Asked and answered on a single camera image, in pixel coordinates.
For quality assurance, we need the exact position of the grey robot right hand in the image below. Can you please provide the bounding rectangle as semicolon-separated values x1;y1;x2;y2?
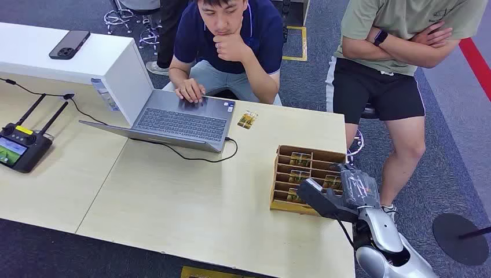
330;163;381;211

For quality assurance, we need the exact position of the person's right hand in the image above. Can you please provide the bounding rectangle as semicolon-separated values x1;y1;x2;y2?
412;20;454;49
175;78;206;104

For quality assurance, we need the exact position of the person's left hand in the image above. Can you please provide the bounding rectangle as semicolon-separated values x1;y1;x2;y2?
213;32;251;63

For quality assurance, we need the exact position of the gold patterned card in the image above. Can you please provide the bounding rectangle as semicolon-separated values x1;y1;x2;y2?
285;188;307;204
288;170;311;184
323;174;343;191
290;152;312;168
237;110;259;130

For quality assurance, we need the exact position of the person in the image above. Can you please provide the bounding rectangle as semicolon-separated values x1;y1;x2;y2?
325;0;490;224
168;0;285;107
145;0;190;76

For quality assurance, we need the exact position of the wooden card holder box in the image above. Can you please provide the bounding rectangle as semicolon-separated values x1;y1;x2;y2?
269;144;348;217

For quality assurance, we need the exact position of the grey laptop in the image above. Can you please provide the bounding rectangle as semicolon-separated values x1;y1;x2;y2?
79;89;237;154

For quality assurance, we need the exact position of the office chair chrome base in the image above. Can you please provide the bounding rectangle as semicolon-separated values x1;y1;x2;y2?
103;0;135;35
119;0;163;52

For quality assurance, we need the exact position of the black equipment stand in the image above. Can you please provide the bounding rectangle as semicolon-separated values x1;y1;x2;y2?
270;0;311;43

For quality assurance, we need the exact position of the black stool with chrome base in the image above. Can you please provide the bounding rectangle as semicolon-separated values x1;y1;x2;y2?
347;103;380;166

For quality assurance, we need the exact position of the black round stand base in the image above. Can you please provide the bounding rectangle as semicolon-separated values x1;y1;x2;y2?
433;213;491;266

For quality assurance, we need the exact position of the white box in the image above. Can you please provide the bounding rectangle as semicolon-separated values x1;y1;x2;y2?
0;22;154;126

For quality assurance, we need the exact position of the black smartphone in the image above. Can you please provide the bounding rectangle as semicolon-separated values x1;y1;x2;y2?
49;30;91;60

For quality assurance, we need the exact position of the black remote controller with screen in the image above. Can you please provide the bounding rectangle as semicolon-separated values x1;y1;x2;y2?
0;94;70;174

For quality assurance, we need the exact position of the black power cable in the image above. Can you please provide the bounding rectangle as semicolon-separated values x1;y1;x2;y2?
0;78;239;164

